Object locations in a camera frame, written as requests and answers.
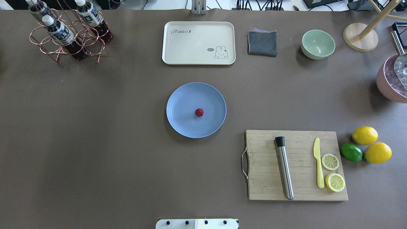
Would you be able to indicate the red strawberry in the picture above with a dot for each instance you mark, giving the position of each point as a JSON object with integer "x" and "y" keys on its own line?
{"x": 199, "y": 112}

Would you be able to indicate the blue round plate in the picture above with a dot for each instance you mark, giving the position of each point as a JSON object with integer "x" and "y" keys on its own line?
{"x": 186, "y": 99}

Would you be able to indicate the cream rabbit tray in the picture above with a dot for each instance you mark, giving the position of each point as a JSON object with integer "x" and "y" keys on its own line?
{"x": 198, "y": 43}

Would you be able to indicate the steel muddler black tip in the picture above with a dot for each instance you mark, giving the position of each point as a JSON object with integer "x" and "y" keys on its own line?
{"x": 284, "y": 164}

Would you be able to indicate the wooden cutting board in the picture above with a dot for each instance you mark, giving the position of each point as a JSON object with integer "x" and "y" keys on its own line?
{"x": 264, "y": 169}

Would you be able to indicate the grey folded cloth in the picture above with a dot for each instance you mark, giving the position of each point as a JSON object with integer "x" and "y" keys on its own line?
{"x": 262, "y": 42}

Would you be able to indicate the yellow plastic knife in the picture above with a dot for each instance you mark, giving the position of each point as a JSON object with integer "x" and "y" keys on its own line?
{"x": 317, "y": 156}

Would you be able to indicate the green bowl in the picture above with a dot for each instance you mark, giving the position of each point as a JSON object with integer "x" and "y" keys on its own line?
{"x": 317, "y": 44}

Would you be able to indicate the lemon slice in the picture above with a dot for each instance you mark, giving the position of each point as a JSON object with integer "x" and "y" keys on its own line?
{"x": 335, "y": 182}
{"x": 330, "y": 162}

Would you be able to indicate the green lime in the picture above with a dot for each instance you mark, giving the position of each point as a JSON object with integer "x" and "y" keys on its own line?
{"x": 351, "y": 152}

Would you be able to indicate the yellow lemon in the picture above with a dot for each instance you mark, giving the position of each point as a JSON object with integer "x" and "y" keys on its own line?
{"x": 378, "y": 152}
{"x": 364, "y": 135}

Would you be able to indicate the dark drink bottle white cap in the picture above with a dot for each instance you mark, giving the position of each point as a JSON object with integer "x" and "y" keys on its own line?
{"x": 64, "y": 36}

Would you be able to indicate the wooden cup tree stand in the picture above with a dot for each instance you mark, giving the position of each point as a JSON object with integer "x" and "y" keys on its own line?
{"x": 362, "y": 37}

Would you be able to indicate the pink bowl with ice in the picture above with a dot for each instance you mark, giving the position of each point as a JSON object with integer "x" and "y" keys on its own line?
{"x": 389, "y": 84}

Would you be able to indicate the metal ice scoop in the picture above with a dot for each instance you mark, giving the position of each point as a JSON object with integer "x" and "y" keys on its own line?
{"x": 400, "y": 64}

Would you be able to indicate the aluminium frame post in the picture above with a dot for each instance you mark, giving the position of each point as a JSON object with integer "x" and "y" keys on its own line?
{"x": 198, "y": 7}

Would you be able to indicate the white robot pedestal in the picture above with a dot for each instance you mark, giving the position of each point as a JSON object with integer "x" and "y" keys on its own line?
{"x": 197, "y": 224}

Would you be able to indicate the copper wire bottle rack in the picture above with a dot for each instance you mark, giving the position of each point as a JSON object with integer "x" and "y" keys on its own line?
{"x": 85, "y": 36}

